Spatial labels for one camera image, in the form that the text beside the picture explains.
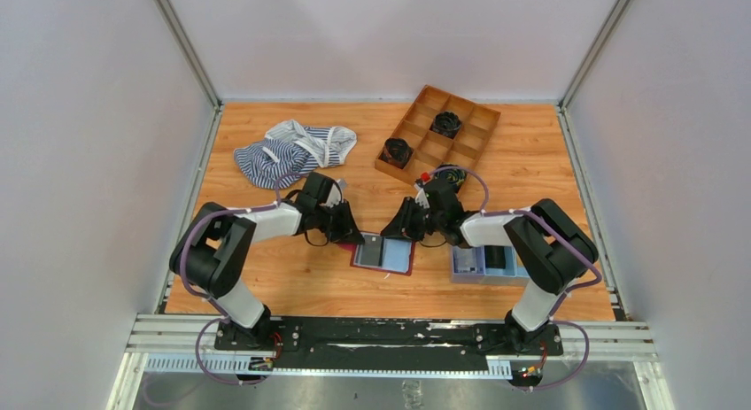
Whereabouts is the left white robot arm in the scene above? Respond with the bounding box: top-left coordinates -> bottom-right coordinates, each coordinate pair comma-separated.
168,173 -> 365,333

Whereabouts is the silver item in organizer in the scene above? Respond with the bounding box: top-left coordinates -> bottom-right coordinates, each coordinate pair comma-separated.
453,248 -> 477,274

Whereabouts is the black rolled belt left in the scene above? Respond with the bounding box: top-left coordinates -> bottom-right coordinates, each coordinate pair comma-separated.
378,137 -> 414,169

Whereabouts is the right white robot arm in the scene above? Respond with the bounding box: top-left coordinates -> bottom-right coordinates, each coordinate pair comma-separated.
381,176 -> 603,333

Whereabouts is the black rolled belt top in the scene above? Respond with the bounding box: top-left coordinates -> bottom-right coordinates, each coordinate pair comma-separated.
430,111 -> 462,139

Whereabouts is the dark VIP credit card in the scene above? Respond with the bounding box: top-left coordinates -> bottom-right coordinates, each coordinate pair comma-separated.
484,246 -> 507,270

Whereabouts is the wooden compartment tray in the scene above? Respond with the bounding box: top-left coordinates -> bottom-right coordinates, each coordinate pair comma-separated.
374,85 -> 500,184

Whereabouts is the red leather card holder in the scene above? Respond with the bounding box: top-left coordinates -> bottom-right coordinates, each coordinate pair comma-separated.
340,232 -> 414,276

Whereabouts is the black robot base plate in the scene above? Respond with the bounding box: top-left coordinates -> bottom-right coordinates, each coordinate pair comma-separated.
214,317 -> 563,372

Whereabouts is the black yellow rolled belt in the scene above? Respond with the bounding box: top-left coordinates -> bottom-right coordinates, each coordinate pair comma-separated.
435,164 -> 467,193

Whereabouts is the blue plastic organizer box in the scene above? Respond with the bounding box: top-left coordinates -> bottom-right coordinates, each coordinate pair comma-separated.
450,246 -> 530,286

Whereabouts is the striped blue white cloth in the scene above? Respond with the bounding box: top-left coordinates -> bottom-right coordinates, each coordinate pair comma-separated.
233,120 -> 358,190

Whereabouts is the white slotted cable duct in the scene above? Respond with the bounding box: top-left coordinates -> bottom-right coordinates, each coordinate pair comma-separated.
143,355 -> 513,379

